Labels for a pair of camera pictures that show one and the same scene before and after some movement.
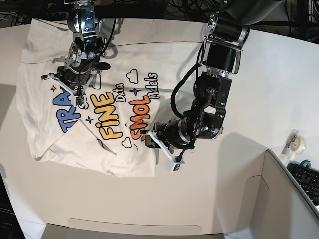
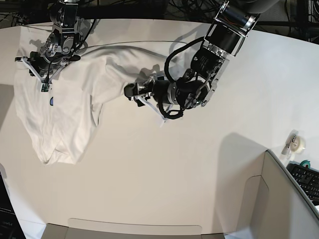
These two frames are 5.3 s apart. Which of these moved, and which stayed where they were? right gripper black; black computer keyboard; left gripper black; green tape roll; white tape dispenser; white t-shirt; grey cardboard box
Moved: white t-shirt; left gripper black; right gripper black
Stayed: grey cardboard box; black computer keyboard; white tape dispenser; green tape roll
